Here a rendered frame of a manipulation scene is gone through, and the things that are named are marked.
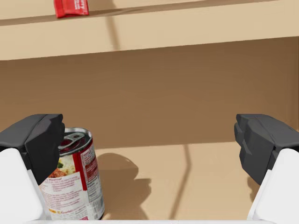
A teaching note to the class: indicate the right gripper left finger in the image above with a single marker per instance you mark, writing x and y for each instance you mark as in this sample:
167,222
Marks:
35,144

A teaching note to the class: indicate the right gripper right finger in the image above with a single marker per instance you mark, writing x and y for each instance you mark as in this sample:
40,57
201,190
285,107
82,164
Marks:
264,144

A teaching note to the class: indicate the red and white can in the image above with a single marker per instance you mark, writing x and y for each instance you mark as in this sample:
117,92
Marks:
77,177

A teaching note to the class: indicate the pale wooden shelf unit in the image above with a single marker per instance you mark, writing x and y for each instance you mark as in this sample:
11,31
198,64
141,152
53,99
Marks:
149,88

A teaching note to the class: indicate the red carton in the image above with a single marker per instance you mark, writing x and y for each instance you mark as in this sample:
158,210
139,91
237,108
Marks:
70,8

